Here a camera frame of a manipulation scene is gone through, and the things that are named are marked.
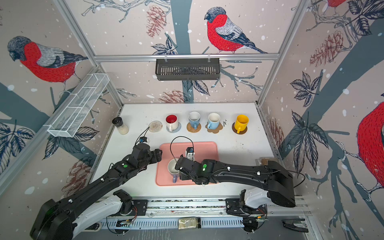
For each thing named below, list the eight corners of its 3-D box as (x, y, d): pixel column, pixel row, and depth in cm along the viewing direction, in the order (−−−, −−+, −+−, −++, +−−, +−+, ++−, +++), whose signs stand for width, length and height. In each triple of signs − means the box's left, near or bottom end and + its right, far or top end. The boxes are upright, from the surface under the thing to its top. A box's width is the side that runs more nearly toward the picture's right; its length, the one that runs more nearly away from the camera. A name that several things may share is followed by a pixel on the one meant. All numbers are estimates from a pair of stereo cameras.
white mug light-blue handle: (208, 133, 105) (209, 124, 96) (207, 122, 112) (208, 112, 103) (219, 133, 105) (221, 124, 96) (217, 122, 112) (219, 112, 103)
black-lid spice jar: (118, 132, 106) (110, 121, 96) (123, 126, 109) (116, 115, 99) (125, 135, 104) (117, 124, 94) (130, 129, 108) (123, 118, 98)
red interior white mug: (166, 133, 104) (164, 126, 98) (168, 121, 111) (166, 114, 105) (177, 133, 104) (176, 126, 98) (178, 121, 111) (177, 114, 105)
